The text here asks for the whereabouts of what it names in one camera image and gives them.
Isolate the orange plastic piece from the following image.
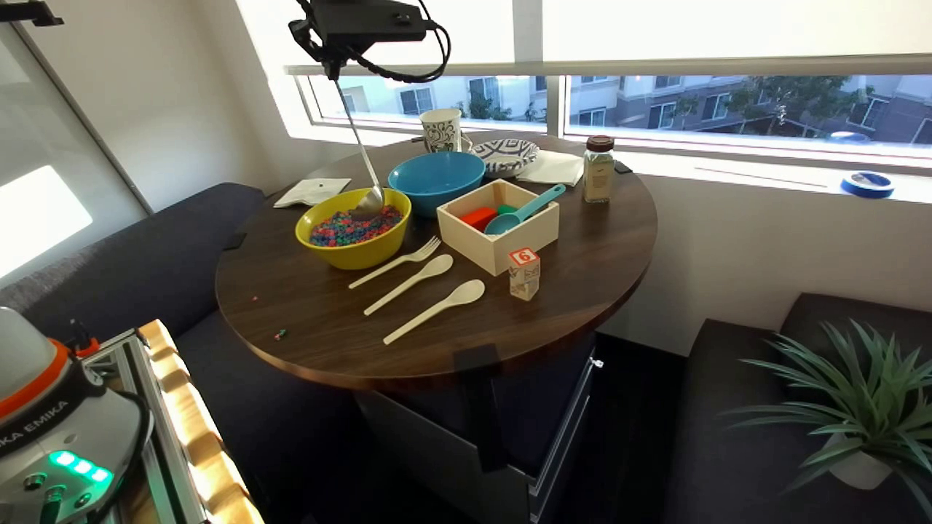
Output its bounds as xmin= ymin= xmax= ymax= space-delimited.
xmin=457 ymin=205 xmax=501 ymax=234

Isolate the colourful pebbles pile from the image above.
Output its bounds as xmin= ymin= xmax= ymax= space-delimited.
xmin=305 ymin=202 xmax=404 ymax=247

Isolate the blue tape roll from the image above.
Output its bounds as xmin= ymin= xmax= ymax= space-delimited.
xmin=838 ymin=168 xmax=898 ymax=205

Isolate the white framed window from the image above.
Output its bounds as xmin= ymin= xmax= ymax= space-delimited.
xmin=233 ymin=0 xmax=932 ymax=174

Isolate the glass jar brown lid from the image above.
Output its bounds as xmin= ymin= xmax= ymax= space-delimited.
xmin=579 ymin=135 xmax=620 ymax=208

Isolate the yellow bowl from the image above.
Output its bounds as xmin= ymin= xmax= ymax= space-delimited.
xmin=291 ymin=183 xmax=415 ymax=273

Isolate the small wooden spoon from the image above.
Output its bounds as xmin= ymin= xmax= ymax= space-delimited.
xmin=361 ymin=253 xmax=457 ymax=321

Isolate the aluminium frame with wood blocks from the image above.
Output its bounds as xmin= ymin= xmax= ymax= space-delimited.
xmin=78 ymin=317 xmax=268 ymax=524

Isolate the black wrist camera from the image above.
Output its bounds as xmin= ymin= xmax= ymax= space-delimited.
xmin=311 ymin=0 xmax=431 ymax=47

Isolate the green potted plant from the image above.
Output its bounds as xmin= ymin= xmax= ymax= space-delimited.
xmin=723 ymin=317 xmax=932 ymax=519

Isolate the grey cabinet under table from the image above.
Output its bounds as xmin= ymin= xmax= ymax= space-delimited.
xmin=352 ymin=331 xmax=601 ymax=524

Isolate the teal plastic scoop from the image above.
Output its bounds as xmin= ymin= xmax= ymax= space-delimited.
xmin=480 ymin=183 xmax=571 ymax=240

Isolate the wooden fork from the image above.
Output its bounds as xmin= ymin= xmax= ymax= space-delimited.
xmin=346 ymin=237 xmax=447 ymax=295

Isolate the navy blue sofa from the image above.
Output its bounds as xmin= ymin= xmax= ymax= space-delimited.
xmin=22 ymin=181 xmax=368 ymax=524

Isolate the white cloth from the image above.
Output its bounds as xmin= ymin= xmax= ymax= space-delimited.
xmin=514 ymin=149 xmax=589 ymax=189

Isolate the white mug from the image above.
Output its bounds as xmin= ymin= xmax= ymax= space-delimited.
xmin=419 ymin=104 xmax=467 ymax=157

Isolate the silver metal ladle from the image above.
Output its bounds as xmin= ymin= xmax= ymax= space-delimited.
xmin=332 ymin=71 xmax=391 ymax=216

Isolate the light wooden box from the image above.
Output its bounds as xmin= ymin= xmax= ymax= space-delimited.
xmin=434 ymin=174 xmax=566 ymax=280

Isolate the large wooden spoon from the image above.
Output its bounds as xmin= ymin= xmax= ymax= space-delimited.
xmin=380 ymin=277 xmax=490 ymax=349

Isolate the blue bowl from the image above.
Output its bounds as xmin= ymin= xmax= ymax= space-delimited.
xmin=384 ymin=149 xmax=490 ymax=222

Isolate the white paper napkin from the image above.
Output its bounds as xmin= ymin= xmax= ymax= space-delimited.
xmin=272 ymin=171 xmax=355 ymax=213

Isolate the small wooden toy block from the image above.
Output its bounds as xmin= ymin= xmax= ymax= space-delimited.
xmin=506 ymin=247 xmax=546 ymax=305

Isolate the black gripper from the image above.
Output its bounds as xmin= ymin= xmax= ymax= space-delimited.
xmin=288 ymin=0 xmax=352 ymax=82

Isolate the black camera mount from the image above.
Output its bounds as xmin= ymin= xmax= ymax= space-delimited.
xmin=0 ymin=0 xmax=67 ymax=33

